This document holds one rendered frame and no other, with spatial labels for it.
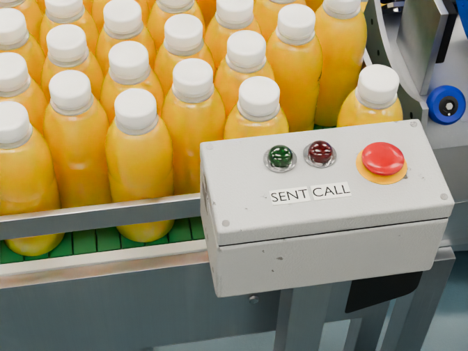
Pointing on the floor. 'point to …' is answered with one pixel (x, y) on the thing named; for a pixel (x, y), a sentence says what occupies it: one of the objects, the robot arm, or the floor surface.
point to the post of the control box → (301, 317)
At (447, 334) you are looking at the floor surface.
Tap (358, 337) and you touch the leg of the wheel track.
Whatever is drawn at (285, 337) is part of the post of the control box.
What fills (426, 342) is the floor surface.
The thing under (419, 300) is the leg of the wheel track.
